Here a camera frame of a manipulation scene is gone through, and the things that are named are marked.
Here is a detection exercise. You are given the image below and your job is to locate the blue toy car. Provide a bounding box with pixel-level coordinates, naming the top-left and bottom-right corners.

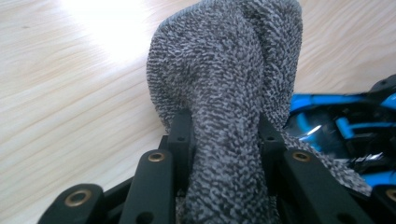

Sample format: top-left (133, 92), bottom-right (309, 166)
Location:
top-left (283, 74), bottom-right (396, 191)

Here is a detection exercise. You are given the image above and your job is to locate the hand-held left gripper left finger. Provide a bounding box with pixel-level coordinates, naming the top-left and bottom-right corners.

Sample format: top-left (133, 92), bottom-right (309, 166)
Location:
top-left (160, 108), bottom-right (195, 189)

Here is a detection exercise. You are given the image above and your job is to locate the grey terry cloth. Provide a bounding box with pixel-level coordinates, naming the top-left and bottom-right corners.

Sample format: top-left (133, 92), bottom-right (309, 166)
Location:
top-left (146, 0), bottom-right (373, 224)

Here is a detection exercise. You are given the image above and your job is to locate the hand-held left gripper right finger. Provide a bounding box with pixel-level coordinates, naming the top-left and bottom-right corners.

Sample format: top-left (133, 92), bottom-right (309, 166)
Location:
top-left (259, 113), bottom-right (286, 194)

